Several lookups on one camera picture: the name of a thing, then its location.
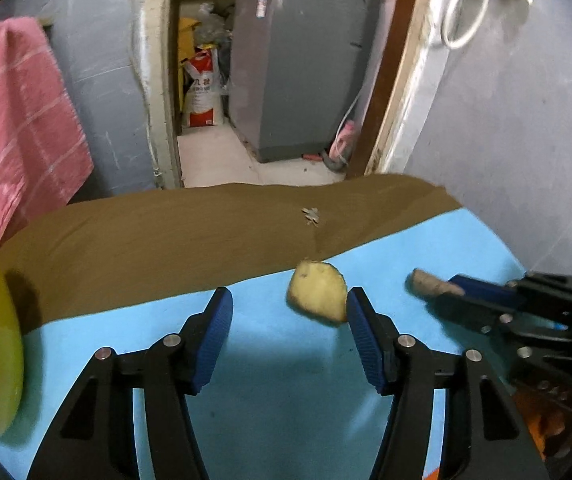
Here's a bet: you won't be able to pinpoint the brown ginger piece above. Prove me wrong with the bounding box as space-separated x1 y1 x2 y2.
406 268 467 301

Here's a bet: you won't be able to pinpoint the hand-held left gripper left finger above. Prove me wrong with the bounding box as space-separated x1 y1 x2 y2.
26 287 234 480

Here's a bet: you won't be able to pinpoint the door frame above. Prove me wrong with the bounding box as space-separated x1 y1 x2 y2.
130 0 447 191

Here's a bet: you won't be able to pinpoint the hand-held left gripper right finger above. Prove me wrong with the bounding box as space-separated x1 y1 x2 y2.
346 287 551 480

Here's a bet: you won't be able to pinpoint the white looped cable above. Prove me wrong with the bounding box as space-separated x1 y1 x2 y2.
441 0 497 50

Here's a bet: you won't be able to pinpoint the pink plastic item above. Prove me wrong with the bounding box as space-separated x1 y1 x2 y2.
330 120 357 161

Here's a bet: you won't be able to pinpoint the pink checked cloth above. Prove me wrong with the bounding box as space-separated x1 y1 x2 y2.
0 16 94 251

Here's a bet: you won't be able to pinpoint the grey washing machine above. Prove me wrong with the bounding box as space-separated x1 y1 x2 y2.
228 0 381 163

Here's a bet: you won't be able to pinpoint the white and red sack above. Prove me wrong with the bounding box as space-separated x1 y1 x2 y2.
182 47 227 128

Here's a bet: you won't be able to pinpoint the yellow container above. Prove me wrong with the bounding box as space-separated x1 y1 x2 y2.
178 17 201 106

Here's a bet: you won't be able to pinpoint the thin white hose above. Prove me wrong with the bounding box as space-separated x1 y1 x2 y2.
333 92 361 166

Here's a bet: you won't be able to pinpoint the crumpled plastic bags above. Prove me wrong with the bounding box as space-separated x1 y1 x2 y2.
198 2 234 48

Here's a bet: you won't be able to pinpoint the pale yellow potato piece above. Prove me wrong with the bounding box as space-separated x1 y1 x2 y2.
287 259 349 323

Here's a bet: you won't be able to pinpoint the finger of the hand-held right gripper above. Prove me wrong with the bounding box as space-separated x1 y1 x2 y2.
448 274 524 307
430 291 514 337

